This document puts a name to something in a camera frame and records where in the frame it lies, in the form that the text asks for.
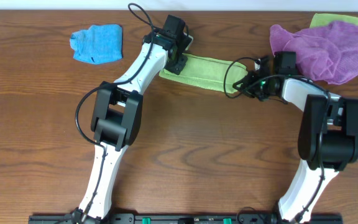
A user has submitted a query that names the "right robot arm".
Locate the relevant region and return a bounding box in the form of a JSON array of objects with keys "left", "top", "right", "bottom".
[{"left": 232, "top": 52, "right": 358, "bottom": 223}]

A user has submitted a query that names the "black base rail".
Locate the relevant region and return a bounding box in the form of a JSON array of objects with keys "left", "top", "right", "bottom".
[{"left": 28, "top": 213, "right": 344, "bottom": 224}]

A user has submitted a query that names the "green microfiber cloth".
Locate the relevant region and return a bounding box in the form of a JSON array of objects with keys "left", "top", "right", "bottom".
[{"left": 159, "top": 54, "right": 248, "bottom": 93}]

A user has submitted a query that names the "right black cable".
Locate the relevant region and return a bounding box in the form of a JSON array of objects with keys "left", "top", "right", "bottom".
[{"left": 223, "top": 56, "right": 332, "bottom": 223}]

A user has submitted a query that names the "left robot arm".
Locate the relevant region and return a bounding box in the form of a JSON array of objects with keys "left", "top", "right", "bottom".
[{"left": 72, "top": 28, "right": 193, "bottom": 223}]

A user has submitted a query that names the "purple crumpled cloth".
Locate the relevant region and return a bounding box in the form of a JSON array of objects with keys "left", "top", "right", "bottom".
[{"left": 270, "top": 21, "right": 358, "bottom": 85}]

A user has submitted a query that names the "blue folded cloth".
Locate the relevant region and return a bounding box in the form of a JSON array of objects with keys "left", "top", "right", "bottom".
[{"left": 70, "top": 24, "right": 123, "bottom": 65}]

